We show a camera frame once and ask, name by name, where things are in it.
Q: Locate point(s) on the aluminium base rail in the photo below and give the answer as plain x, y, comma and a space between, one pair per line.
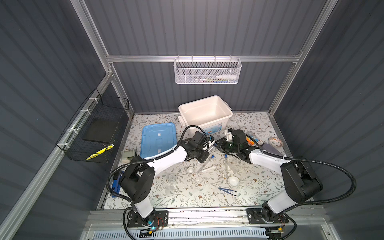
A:
210, 217

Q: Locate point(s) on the white wire wall basket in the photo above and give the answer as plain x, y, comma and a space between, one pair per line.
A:
213, 71

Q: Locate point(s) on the black wire wall basket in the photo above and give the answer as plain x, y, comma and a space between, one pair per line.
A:
97, 131

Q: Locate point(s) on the clear test tube rack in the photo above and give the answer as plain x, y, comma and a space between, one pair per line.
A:
233, 168

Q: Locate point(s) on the highlighter marker pack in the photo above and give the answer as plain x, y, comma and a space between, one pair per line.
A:
254, 141

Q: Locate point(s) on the clear tape roll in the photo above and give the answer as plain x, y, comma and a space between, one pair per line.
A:
276, 142

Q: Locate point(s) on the small white porcelain dish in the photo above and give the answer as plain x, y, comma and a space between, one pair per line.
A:
190, 170

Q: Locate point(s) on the blue plastic box lid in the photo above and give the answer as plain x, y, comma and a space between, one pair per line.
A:
157, 139

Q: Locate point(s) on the small glass beaker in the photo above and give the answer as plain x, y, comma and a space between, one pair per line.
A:
172, 179

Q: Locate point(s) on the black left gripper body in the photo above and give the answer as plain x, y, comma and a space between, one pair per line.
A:
201, 155

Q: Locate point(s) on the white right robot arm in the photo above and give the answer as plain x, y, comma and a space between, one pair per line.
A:
300, 180

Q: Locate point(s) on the blue tweezers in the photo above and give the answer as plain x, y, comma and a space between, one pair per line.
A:
229, 191

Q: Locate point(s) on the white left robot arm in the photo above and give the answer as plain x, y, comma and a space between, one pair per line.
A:
138, 178

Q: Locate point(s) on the white pestle rod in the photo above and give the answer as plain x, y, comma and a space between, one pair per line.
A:
209, 169

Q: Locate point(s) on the white plastic storage box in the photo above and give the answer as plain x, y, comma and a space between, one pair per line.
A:
211, 114

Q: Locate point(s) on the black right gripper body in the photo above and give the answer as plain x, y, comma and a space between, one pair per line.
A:
228, 147

